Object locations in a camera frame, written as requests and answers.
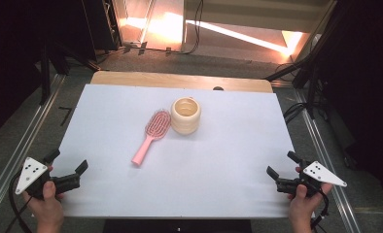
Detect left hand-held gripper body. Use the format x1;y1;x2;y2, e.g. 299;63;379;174
15;156;81;200

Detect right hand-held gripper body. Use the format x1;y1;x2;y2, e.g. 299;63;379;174
275;158;348;199

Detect pink hairbrush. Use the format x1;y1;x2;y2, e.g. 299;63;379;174
130;109;172;168

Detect beige ribbed cup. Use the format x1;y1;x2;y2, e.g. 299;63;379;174
170;96;202;136

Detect person's right hand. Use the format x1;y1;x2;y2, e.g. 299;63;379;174
287;166;333;225

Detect person's left hand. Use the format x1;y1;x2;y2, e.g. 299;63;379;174
21;165;65;226

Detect white board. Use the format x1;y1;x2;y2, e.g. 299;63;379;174
52;83;316;219

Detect black metal stand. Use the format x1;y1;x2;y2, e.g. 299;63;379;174
38;32;101;106
262;0;346;119

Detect wooden table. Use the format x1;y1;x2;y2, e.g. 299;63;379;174
90;71;274;94

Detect black cabinet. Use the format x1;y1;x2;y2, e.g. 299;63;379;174
82;0;123;51

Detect metal floor rail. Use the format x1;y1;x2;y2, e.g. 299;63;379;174
0;74;66;226
293;88;363;233

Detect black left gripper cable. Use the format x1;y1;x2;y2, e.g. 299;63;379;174
4;171;35;233

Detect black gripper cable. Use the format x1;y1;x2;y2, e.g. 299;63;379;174
310;188;331;233
4;171;35;233

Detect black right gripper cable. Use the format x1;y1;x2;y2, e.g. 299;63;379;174
310;188;331;233

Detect black floor cables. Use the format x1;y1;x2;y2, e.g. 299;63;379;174
282;101;312;125

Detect black hanging cable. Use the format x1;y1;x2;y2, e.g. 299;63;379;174
182;0;204;55

